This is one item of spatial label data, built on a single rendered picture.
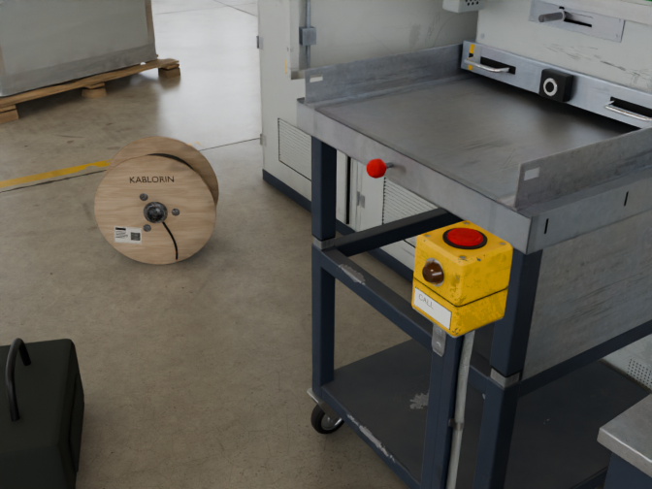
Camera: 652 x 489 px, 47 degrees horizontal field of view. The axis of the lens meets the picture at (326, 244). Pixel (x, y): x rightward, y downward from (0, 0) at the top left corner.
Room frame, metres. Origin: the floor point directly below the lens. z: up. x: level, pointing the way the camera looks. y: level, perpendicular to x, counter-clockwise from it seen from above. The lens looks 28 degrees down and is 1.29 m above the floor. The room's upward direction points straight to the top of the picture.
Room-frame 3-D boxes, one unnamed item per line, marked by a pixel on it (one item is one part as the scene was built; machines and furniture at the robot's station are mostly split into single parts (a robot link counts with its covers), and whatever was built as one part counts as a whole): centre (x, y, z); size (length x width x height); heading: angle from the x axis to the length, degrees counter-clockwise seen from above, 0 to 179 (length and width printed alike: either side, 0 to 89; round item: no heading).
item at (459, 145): (1.36, -0.39, 0.82); 0.68 x 0.62 x 0.06; 123
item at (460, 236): (0.75, -0.16, 0.90); 0.04 x 0.04 x 0.02
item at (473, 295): (0.75, -0.16, 0.85); 0.08 x 0.08 x 0.10; 33
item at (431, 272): (0.72, -0.12, 0.87); 0.03 x 0.01 x 0.03; 33
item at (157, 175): (2.35, 0.58, 0.20); 0.40 x 0.22 x 0.40; 94
